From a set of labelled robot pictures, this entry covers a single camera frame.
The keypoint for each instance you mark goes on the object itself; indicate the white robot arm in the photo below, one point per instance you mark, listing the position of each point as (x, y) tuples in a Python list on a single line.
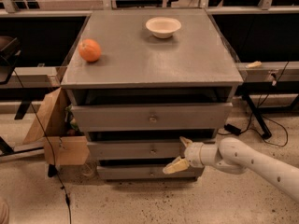
[(233, 156)]

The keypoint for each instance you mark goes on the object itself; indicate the brown cardboard box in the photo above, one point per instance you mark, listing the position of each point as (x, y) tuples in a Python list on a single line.
[(49, 130)]

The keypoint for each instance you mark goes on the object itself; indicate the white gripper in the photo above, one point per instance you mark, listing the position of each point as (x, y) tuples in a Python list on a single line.
[(192, 154)]

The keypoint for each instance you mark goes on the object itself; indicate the white bowl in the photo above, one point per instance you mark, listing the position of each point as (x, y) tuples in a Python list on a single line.
[(163, 27)]

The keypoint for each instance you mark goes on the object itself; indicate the small yellow sponge piece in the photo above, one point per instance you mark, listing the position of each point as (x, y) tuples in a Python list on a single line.
[(254, 64)]

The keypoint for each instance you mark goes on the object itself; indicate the grey drawer cabinet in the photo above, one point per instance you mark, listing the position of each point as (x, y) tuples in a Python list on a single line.
[(193, 66)]

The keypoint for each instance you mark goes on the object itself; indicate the black table leg right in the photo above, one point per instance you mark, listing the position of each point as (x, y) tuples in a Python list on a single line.
[(266, 132)]

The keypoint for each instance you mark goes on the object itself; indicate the black power adapter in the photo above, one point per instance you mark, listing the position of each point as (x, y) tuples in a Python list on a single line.
[(232, 129)]

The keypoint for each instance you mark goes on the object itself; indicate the grey top drawer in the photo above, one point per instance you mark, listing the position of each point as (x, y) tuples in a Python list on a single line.
[(112, 118)]

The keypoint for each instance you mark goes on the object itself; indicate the orange fruit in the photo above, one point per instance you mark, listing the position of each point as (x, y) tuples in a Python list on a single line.
[(89, 50)]

